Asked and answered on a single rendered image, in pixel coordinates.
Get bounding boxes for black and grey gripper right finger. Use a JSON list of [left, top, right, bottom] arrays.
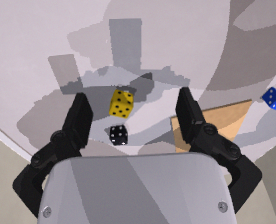
[[175, 87, 262, 214]]

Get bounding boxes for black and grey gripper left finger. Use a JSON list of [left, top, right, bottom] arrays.
[[12, 93, 93, 218]]

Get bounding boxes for black die with white pips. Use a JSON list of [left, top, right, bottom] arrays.
[[109, 125, 128, 146]]

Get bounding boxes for blue die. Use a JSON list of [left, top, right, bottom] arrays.
[[262, 87, 276, 110]]

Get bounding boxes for yellow die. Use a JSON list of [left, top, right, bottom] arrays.
[[109, 89, 133, 118]]

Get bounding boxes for tan mat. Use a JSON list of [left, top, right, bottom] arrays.
[[171, 99, 252, 153]]

